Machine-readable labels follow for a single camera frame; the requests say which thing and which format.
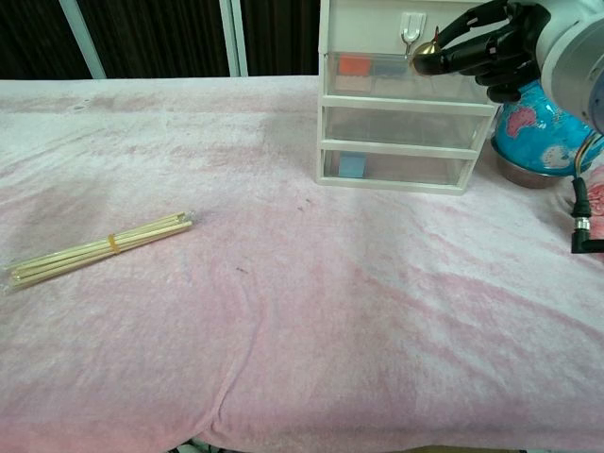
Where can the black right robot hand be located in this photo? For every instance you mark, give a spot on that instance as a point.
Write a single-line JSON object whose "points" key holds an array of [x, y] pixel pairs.
{"points": [[500, 45]]}

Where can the gold metallic bell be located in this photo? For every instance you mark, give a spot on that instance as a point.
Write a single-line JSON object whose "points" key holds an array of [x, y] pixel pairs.
{"points": [[424, 52]]}

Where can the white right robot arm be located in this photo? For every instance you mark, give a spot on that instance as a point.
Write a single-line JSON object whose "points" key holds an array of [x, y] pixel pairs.
{"points": [[573, 52]]}

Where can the blue globe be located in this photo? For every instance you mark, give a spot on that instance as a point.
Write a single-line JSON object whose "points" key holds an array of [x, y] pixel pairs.
{"points": [[533, 137]]}

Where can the dark blue block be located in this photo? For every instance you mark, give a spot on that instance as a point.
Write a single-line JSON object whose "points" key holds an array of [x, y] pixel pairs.
{"points": [[388, 68]]}

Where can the white plastic drawer cabinet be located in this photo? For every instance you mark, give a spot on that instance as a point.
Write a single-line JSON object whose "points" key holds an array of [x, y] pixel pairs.
{"points": [[401, 122]]}

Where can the steel bowl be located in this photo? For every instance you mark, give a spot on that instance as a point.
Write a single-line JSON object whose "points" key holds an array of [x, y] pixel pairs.
{"points": [[524, 174]]}

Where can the orange block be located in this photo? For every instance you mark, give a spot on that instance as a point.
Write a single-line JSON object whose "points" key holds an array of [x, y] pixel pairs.
{"points": [[354, 65]]}

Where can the light blue block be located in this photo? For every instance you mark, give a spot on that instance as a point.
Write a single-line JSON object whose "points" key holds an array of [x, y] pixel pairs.
{"points": [[352, 166]]}

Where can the pink plush cloth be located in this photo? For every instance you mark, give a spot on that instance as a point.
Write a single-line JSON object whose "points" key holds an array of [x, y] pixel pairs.
{"points": [[283, 283]]}

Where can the bundle of wooden sticks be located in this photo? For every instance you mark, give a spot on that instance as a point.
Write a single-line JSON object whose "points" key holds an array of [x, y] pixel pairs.
{"points": [[101, 248]]}

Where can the clear adhesive wall hook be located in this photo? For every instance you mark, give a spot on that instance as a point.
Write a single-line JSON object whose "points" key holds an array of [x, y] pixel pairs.
{"points": [[409, 34]]}

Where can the white window frame bar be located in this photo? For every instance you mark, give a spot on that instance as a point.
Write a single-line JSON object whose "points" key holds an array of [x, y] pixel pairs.
{"points": [[234, 38], [85, 38]]}

